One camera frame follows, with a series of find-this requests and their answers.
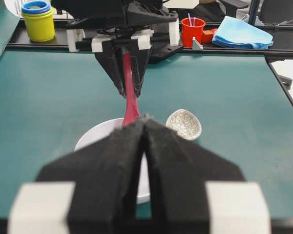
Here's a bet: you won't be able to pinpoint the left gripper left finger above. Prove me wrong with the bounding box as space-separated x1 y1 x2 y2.
7 119 144 234

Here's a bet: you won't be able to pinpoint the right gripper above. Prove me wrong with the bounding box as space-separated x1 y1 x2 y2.
51 0 180 98

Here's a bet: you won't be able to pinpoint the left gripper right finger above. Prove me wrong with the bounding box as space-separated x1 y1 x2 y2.
143 119 271 234

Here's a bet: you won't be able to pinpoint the pink ceramic spoon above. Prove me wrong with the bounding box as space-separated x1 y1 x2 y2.
123 52 140 126

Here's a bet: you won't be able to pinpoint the white round bowl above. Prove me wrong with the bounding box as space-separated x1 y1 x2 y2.
74 118 150 204

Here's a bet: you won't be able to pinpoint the crackle glazed spoon rest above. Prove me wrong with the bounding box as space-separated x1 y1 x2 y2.
166 109 202 141

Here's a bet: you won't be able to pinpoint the red block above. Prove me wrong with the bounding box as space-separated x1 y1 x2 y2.
201 28 218 43

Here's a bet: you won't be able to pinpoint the red cup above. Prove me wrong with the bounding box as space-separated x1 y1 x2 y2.
181 18 206 47

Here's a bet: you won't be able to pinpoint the yellow green stacked cups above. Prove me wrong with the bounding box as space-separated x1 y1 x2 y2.
21 0 55 42

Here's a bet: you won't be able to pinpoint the blue folded cloth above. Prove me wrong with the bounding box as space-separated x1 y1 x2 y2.
212 16 273 50

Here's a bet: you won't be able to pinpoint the metal corner bracket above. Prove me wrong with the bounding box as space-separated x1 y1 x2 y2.
191 37 204 51

